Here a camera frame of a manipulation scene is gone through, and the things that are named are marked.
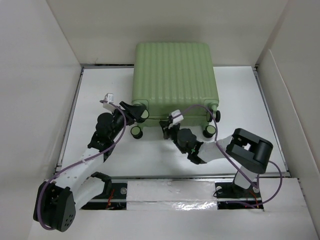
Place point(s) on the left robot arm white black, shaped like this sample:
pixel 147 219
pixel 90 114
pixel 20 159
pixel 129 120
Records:
pixel 67 191

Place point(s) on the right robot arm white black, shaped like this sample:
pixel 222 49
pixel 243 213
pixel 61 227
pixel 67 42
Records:
pixel 247 152

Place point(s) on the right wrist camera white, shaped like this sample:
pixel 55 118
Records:
pixel 175 118

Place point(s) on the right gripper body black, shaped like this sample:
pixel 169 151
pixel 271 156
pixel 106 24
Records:
pixel 171 133

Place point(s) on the metal rail with foam strip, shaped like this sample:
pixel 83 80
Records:
pixel 173 195

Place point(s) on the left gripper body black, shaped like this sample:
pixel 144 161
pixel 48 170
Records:
pixel 118 117

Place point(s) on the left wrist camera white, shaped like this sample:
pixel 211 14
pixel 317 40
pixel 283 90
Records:
pixel 108 101

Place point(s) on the green hard-shell suitcase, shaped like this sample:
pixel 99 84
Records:
pixel 171 76

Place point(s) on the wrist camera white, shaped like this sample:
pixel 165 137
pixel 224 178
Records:
pixel 108 101
pixel 175 118

